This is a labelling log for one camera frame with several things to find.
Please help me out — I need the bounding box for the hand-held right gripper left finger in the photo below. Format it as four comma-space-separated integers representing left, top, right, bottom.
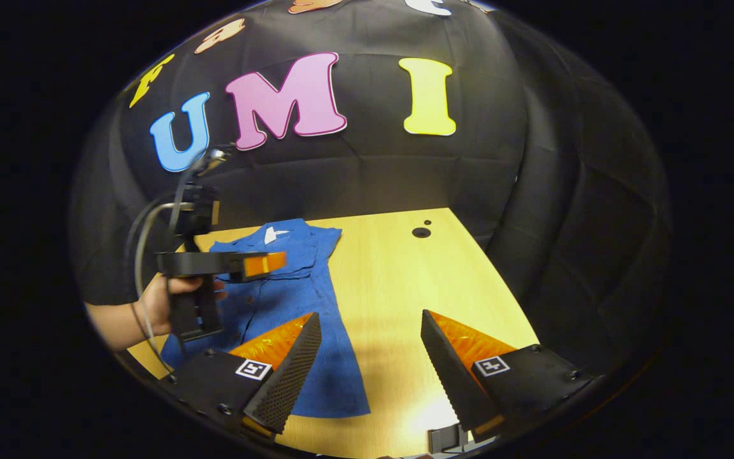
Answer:
163, 311, 323, 441

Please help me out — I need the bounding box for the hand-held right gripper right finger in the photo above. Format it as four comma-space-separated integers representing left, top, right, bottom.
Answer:
421, 309, 597, 441

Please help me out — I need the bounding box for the blue corduroy shirt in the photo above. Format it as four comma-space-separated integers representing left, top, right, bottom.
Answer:
160, 219, 371, 418

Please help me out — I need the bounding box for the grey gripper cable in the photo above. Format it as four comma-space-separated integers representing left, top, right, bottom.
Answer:
126, 150, 215, 374

